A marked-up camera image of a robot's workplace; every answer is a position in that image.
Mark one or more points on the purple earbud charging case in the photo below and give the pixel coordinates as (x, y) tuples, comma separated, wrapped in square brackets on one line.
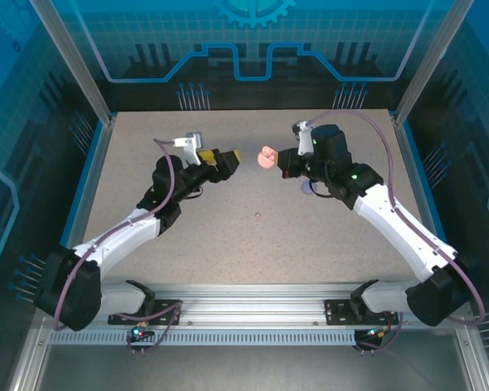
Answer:
[(307, 189)]

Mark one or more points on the pink earbud charging case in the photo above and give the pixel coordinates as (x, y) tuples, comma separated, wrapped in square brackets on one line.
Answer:
[(264, 163)]

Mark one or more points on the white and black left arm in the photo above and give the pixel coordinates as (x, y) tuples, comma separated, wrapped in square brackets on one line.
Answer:
[(114, 240)]

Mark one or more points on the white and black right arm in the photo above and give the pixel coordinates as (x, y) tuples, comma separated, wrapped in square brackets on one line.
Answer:
[(403, 228)]

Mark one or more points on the blue table edge strip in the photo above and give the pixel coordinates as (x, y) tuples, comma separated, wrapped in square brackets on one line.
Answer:
[(90, 179), (421, 179)]

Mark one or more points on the small circuit board with LEDs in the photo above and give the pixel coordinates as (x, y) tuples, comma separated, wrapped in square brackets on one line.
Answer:
[(377, 334), (139, 332)]

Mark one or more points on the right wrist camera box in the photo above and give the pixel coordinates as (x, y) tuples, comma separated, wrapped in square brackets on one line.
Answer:
[(305, 140)]

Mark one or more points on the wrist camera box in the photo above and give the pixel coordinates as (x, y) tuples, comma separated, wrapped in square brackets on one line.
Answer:
[(189, 144), (305, 140)]

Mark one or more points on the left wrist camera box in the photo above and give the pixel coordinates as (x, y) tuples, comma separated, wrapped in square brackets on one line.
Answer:
[(189, 144)]

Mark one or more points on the aluminium enclosure corner post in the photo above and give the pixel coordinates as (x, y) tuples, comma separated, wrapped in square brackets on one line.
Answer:
[(77, 69), (428, 69)]

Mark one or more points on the aluminium mounting rail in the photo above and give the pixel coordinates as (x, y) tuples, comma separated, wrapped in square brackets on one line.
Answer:
[(252, 301)]

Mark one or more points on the grey metal base plate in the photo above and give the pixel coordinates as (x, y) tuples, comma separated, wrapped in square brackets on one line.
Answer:
[(248, 370)]

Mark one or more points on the aluminium frame bar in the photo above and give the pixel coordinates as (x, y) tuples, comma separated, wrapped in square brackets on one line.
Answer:
[(26, 358), (478, 362)]

